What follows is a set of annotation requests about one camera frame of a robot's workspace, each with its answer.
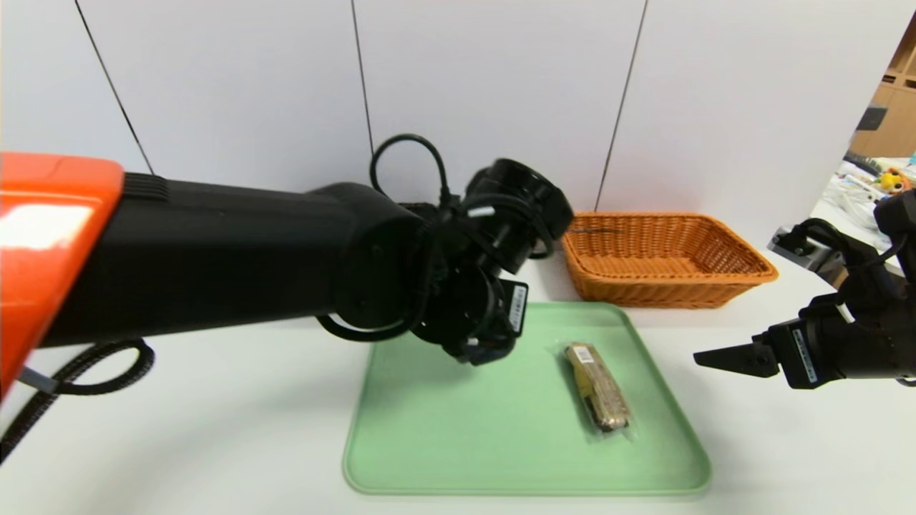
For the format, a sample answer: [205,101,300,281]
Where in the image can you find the white background table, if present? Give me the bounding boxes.
[812,159,916,276]

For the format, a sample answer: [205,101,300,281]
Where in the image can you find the wooden shelf unit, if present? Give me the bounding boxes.
[848,18,916,160]

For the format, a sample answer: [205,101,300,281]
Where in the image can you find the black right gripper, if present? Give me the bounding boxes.
[693,315,903,390]

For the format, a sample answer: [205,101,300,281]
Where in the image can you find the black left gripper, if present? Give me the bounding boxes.
[497,278,529,338]

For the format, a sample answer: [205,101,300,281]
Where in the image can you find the clear-wrapped brown snack bar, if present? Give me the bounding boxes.
[557,340,638,438]

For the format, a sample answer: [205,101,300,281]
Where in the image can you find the black corrugated hose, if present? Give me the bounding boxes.
[0,338,156,466]

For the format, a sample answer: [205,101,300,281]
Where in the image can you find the orange wicker basket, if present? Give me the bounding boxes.
[558,212,780,310]

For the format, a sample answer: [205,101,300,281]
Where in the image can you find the light green plastic tray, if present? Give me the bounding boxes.
[342,301,713,496]

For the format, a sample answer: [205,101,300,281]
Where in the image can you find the black camera cable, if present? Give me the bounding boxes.
[369,134,453,208]

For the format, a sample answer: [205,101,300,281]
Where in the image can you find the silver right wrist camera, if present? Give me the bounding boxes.
[769,225,824,270]

